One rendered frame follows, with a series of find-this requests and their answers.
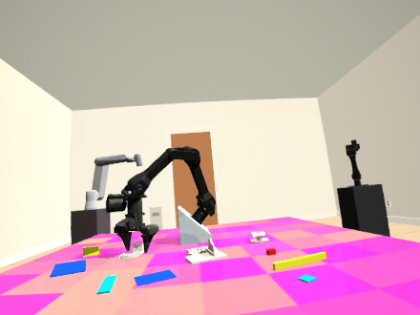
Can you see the small red block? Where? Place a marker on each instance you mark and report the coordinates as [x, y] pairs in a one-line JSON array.
[[270, 251]]

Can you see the cyan flat square tile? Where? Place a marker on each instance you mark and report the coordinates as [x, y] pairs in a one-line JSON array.
[[307, 278]]

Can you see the blue flat bar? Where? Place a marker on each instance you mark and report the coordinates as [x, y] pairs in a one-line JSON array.
[[154, 277]]

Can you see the cyan flat bar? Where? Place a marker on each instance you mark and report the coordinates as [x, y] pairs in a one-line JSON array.
[[107, 285]]

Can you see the yellow long bar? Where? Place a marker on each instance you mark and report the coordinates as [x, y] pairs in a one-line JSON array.
[[312, 258]]

